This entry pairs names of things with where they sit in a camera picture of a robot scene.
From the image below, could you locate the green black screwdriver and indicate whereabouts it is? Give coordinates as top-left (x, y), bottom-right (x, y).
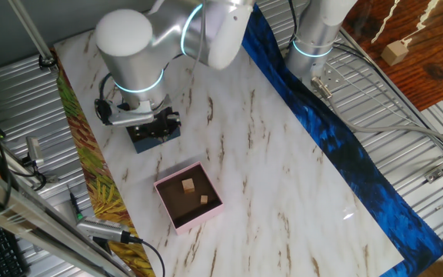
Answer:
top-left (69, 191), bottom-right (85, 222)

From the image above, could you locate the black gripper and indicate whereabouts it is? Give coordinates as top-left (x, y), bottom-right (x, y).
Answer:
top-left (133, 108), bottom-right (182, 142)

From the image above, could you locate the silver ribbed camera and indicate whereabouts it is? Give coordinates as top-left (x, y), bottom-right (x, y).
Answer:
top-left (75, 215), bottom-right (130, 244)

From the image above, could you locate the aluminium frame beam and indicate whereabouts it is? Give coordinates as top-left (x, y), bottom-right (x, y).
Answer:
top-left (0, 159), bottom-right (134, 277)

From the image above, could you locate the white marble pattern board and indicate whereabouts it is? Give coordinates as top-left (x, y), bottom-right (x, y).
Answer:
top-left (54, 22), bottom-right (405, 277)

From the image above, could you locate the brown wooden table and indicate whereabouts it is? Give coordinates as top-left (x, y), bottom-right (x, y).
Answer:
top-left (340, 0), bottom-right (443, 112)

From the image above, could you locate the black ribbed camera cable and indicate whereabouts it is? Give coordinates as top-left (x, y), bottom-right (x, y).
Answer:
top-left (121, 232), bottom-right (167, 277)

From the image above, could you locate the yellow green painted cloth strip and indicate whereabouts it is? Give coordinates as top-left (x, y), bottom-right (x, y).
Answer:
top-left (52, 48), bottom-right (157, 277)

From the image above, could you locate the black small camera cable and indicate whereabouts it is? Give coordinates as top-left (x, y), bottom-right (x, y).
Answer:
top-left (12, 157), bottom-right (48, 192)

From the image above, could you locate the medium wooden cube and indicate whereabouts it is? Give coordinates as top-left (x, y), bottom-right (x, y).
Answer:
top-left (380, 40), bottom-right (410, 67)

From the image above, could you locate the grey metal pole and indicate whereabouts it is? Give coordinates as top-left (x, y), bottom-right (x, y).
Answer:
top-left (8, 0), bottom-right (57, 70)

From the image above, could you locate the dark blue open box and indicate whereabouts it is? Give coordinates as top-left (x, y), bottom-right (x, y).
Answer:
top-left (117, 102), bottom-right (182, 154)

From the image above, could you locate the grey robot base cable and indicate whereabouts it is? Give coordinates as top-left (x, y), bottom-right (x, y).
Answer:
top-left (309, 76), bottom-right (443, 155)

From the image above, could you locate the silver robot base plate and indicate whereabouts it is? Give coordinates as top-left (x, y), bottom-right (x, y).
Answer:
top-left (301, 61), bottom-right (348, 92)

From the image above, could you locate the pink open box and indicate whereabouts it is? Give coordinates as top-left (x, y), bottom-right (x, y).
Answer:
top-left (153, 161), bottom-right (225, 235)

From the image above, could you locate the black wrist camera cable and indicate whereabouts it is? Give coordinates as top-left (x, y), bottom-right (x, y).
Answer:
top-left (94, 72), bottom-right (114, 125)

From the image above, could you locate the black base cable bundle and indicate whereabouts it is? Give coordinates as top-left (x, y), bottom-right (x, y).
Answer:
top-left (332, 41), bottom-right (443, 157)

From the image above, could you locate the metal clamp tool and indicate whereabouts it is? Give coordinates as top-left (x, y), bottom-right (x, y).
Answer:
top-left (25, 136), bottom-right (45, 167)

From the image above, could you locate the blue painted cloth strip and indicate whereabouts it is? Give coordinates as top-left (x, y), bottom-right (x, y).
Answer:
top-left (240, 3), bottom-right (443, 277)

